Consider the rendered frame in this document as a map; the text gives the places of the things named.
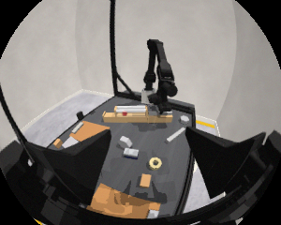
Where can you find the small brown wooden block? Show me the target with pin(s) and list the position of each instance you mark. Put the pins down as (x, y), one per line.
(145, 181)
(58, 143)

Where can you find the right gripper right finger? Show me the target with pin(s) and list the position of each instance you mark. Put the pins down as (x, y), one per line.
(219, 159)

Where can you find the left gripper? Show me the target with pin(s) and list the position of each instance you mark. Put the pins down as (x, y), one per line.
(163, 106)

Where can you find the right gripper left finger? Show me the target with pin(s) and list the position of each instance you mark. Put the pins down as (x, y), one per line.
(78, 166)

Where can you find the cream roll of tape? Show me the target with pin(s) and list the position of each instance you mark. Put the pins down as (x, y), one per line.
(152, 166)

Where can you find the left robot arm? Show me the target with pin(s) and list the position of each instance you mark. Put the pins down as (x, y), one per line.
(163, 70)

